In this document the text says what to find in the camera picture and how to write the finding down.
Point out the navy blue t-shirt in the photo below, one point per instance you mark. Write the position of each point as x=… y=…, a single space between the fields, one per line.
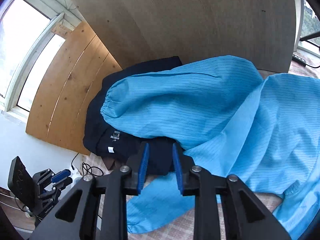
x=100 y=130

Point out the black tripod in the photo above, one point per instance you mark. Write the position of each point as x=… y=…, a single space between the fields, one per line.
x=310 y=36

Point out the black power bank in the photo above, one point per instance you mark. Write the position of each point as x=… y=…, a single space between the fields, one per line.
x=20 y=180

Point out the beige wooden board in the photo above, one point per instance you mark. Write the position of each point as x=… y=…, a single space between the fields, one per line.
x=187 y=17

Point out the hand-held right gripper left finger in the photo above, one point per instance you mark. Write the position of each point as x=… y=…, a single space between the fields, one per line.
x=143 y=170

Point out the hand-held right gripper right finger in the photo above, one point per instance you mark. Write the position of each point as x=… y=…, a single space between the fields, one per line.
x=178 y=172

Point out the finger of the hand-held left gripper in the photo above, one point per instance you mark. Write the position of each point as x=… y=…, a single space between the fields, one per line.
x=62 y=185
x=60 y=175

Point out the light blue striped coat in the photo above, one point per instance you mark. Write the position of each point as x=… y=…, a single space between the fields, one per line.
x=212 y=105

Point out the black inline switch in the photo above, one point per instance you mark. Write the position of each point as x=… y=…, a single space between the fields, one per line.
x=298 y=58

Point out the pine wood panel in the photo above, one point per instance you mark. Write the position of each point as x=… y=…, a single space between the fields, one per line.
x=70 y=80

